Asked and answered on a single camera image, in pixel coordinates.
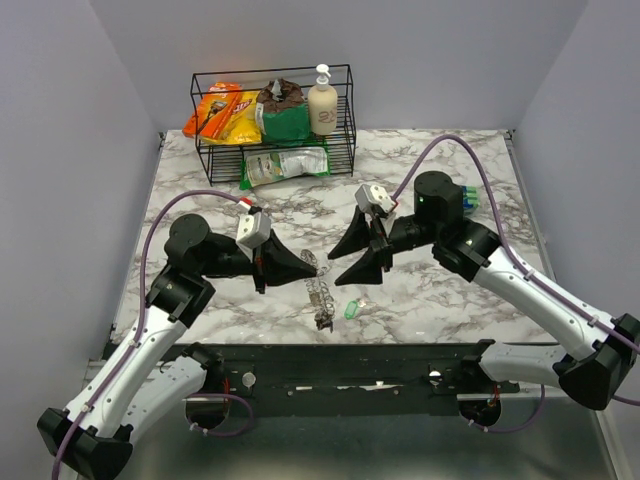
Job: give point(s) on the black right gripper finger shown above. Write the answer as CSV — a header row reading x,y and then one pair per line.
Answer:
x,y
355,238
366,271

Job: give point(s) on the blue green sponge pack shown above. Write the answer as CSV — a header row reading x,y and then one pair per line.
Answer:
x,y
470,199

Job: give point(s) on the green tagged key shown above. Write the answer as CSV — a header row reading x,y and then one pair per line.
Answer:
x,y
353,308

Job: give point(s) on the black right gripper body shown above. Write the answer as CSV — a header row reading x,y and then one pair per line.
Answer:
x,y
382,235

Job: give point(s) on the orange razor package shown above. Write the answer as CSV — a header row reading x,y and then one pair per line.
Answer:
x,y
213,112

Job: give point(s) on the green white snack bag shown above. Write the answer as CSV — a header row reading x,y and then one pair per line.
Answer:
x,y
275,165

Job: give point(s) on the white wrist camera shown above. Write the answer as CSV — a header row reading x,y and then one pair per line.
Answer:
x,y
374,200
254,225

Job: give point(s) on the aluminium frame rail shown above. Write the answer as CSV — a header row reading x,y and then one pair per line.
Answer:
x,y
547,267

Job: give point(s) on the black wire rack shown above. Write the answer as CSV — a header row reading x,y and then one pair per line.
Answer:
x,y
222,163

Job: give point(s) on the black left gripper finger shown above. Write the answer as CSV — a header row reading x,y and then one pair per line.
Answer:
x,y
287,276
279,259

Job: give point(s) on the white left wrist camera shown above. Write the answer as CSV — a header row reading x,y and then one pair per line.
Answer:
x,y
254,225

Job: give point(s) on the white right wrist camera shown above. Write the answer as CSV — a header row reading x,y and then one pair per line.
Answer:
x,y
374,200

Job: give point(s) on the yellow snack bag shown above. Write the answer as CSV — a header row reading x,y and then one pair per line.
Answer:
x,y
241,128

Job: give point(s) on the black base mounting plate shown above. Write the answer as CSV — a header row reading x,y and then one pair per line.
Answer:
x,y
347,380

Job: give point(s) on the cream pump soap bottle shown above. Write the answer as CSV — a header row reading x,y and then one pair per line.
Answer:
x,y
322,103

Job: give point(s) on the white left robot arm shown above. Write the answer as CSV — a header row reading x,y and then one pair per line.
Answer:
x,y
95,433

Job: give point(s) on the green brown paper bag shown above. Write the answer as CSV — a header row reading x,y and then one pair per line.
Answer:
x,y
281,114

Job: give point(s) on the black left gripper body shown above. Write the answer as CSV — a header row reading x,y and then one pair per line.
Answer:
x,y
258,272

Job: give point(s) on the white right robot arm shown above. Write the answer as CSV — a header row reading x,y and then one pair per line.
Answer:
x,y
593,352

